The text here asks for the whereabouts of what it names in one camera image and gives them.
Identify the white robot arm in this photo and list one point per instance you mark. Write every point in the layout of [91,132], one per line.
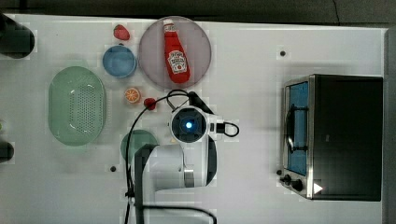
[191,162]

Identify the black toaster oven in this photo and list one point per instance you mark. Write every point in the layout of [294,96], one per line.
[332,137]

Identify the small red strawberry toy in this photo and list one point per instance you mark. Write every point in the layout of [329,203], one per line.
[150,103]

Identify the plush red ketchup bottle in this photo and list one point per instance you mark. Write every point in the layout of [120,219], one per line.
[174,55]

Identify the orange slice toy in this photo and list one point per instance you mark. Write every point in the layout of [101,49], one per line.
[133,95]

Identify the grey round plate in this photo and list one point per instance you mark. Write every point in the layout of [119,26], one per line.
[194,41]

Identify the blue bowl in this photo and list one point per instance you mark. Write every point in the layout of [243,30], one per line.
[119,61]

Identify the large red strawberry toy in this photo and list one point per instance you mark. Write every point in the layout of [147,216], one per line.
[121,33]

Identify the green oval colander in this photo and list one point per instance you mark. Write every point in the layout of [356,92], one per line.
[77,106]

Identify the dark grey pot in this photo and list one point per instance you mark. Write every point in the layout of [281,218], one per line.
[16,40]

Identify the black round cup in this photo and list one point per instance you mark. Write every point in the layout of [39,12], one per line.
[6,151]

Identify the green cup with handle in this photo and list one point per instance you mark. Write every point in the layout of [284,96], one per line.
[139,138]

